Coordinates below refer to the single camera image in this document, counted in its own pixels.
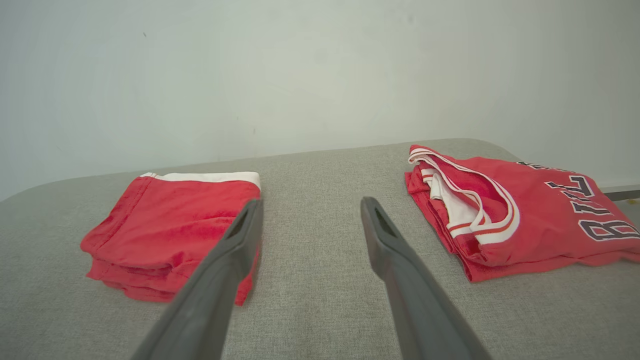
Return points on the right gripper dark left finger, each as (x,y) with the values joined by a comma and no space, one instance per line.
(210,300)

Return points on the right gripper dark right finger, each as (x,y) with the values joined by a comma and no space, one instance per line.
(420,310)

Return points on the red shorts with white band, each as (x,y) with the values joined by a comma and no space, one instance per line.
(160,230)

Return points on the red Bulls jersey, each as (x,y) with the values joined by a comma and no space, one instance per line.
(540,225)

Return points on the dark wall baseboard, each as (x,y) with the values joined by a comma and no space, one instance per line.
(622,193)

